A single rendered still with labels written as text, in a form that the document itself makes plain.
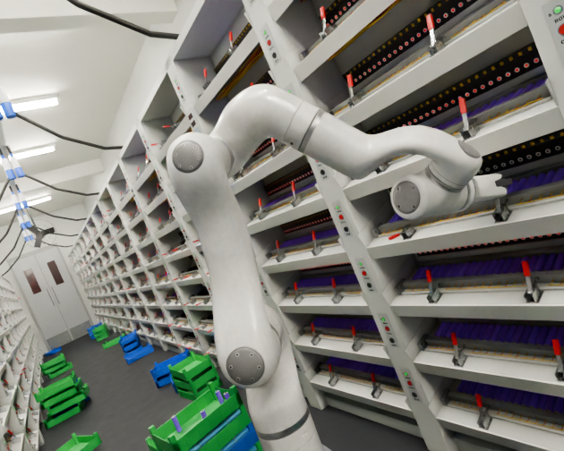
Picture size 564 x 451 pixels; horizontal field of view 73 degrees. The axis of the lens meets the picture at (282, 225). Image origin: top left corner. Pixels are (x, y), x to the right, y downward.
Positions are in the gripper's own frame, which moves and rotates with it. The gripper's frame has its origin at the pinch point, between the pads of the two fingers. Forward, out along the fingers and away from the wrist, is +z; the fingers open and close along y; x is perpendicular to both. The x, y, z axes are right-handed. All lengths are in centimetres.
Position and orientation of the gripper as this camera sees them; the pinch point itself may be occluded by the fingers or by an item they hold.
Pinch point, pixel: (496, 186)
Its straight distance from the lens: 100.9
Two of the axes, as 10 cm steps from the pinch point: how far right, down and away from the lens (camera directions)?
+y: 5.2, -1.8, -8.3
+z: 8.3, -1.2, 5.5
